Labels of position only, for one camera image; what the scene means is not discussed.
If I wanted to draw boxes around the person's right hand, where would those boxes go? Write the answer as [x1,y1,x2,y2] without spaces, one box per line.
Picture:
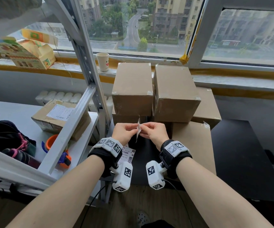
[139,122,170,151]

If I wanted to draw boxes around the person's left hand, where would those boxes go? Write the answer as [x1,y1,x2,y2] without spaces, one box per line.
[111,123,139,146]

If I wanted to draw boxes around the shipping label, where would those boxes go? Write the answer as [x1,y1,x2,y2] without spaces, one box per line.
[136,115,143,143]

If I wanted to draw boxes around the stack of shipping labels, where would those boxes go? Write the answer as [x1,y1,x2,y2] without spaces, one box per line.
[117,143,136,165]

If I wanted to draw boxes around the slim brown cardboard box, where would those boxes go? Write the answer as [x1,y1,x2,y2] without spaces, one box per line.
[171,121,217,176]

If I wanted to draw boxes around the dented labelled cardboard box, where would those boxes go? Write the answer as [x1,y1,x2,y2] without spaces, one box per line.
[31,99,92,142]

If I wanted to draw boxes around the person's right forearm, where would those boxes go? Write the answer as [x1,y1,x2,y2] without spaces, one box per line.
[176,156,274,228]

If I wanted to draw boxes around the person's left forearm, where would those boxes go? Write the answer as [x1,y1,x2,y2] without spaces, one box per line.
[6,155,105,228]

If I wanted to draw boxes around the person's black trousers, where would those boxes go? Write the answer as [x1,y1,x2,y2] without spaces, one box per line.
[141,219,175,228]

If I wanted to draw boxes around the grey metal shelf rack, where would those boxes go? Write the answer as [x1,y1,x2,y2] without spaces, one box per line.
[0,0,115,202]

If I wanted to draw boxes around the orange blue tape dispenser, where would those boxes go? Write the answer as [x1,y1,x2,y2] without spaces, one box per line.
[41,134,72,169]

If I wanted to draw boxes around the paper cup with face print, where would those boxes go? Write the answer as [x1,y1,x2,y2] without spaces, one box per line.
[96,52,110,72]

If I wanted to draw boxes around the white radiator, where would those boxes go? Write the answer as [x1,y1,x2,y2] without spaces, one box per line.
[35,90,113,114]

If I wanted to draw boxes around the white perforated clog shoe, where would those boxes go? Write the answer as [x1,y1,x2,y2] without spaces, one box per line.
[136,211,151,228]

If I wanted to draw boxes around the yellow printed carton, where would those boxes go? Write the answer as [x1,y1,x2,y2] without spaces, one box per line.
[0,28,59,70]

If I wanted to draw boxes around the black bag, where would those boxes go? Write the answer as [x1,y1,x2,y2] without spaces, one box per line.
[0,120,37,157]

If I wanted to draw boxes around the black marker wrist strap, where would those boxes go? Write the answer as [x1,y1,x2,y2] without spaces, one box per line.
[159,139,193,180]
[87,137,124,177]

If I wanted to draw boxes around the black camera cable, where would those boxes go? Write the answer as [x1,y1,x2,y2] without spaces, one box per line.
[80,180,116,228]
[163,179,194,228]

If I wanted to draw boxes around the white window frame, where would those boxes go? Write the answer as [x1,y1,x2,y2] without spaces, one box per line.
[0,0,274,69]

